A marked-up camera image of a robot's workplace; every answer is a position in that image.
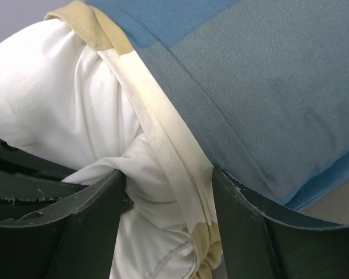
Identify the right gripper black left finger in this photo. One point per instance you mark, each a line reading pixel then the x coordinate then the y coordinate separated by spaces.
pixel 73 238

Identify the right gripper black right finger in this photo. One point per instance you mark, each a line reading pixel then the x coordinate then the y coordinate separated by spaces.
pixel 263 239

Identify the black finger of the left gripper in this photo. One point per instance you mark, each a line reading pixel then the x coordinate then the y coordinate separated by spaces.
pixel 29 183

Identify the white pillow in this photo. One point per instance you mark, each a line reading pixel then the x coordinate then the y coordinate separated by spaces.
pixel 63 101

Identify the checkered blue beige white pillowcase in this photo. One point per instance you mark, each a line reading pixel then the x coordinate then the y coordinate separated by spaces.
pixel 262 86

